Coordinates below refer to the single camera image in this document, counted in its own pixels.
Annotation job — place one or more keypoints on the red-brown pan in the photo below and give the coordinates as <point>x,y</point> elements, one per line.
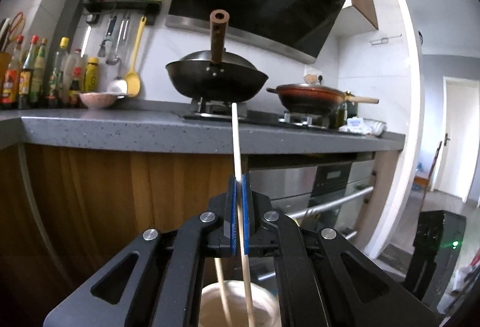
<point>315,99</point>

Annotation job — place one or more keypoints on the white ceramic double utensil holder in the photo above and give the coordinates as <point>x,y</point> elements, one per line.
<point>266,306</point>

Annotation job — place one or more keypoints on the grey countertop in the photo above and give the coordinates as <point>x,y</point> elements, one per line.
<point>165,132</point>

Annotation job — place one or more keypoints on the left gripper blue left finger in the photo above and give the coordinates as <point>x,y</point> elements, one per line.
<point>230,215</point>

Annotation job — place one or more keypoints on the oil bottle yellow cap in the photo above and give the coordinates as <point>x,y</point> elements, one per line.
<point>56,77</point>

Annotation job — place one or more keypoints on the wooden cabinet door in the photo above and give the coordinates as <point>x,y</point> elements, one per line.
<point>95,202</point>

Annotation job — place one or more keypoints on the yellow hanging spoon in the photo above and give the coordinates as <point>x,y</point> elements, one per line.
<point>132,78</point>

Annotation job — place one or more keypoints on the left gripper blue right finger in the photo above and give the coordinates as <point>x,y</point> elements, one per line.
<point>248,219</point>

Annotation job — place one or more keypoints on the red cap sauce bottle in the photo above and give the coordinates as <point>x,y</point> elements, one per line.
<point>25,78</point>

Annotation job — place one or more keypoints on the black wok with wooden handle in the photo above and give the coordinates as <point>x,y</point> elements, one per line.
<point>215,74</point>

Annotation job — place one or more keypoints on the lone wooden chopstick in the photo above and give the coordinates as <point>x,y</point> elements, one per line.
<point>222,289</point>

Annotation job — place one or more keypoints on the black wall shelf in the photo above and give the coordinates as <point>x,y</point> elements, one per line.
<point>148,8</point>

